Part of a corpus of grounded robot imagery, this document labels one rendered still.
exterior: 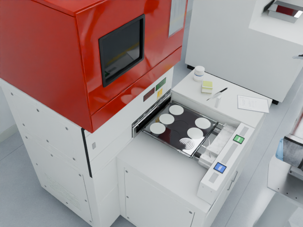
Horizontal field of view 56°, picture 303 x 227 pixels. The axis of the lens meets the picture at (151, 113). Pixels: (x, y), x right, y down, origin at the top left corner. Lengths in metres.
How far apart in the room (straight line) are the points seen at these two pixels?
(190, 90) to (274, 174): 0.77
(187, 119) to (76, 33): 1.09
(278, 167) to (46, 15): 1.52
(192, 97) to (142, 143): 0.48
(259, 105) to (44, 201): 1.88
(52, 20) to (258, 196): 2.25
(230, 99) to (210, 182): 0.71
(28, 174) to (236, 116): 1.91
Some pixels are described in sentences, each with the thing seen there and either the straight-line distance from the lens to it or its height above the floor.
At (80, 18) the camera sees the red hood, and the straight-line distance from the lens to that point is 1.06.
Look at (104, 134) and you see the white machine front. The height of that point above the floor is 1.08.
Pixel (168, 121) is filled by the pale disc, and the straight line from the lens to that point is 1.90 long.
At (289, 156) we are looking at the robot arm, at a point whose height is 1.07.
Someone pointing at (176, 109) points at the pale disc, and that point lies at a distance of 1.99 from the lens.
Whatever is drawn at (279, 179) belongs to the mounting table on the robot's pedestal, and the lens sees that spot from 1.89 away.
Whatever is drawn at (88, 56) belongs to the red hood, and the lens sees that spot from 1.14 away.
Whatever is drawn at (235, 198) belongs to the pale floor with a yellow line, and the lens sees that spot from 2.71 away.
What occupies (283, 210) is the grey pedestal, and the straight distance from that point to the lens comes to 2.18.
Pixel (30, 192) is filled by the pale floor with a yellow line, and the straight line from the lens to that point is 2.77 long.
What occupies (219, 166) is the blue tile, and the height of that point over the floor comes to 0.96.
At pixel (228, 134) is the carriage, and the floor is 0.88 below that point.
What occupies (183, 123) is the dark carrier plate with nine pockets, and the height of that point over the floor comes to 0.90.
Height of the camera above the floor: 2.23
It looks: 43 degrees down
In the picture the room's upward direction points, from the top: 3 degrees clockwise
